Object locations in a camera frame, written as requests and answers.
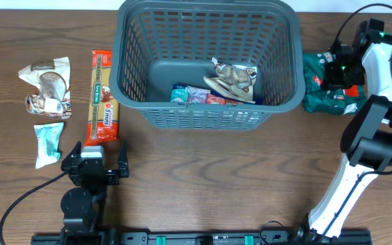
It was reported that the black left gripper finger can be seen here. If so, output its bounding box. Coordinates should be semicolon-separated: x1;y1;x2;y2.
69;142;82;157
117;142;129;170

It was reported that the green Nescafe coffee bag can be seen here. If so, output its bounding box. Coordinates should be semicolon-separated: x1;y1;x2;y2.
302;52;367;115

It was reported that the small light teal packet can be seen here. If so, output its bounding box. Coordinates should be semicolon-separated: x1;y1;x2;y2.
34;122;64;169

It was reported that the San Remo spaghetti packet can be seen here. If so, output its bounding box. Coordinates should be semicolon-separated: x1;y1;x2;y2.
84;50;119;146

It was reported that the Kleenex tissue multipack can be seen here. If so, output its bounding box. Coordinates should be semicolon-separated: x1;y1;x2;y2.
169;84;263;105

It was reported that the beige dried mushroom bag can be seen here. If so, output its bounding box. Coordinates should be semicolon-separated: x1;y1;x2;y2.
203;57;258;103

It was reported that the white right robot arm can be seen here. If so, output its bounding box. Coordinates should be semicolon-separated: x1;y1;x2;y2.
294;18;392;244

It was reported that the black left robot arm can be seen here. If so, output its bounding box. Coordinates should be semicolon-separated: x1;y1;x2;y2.
61;142;129;235

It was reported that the grey plastic basket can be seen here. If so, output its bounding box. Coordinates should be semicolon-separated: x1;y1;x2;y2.
110;0;306;131

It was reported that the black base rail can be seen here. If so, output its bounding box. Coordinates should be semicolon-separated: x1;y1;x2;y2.
31;229;374;245

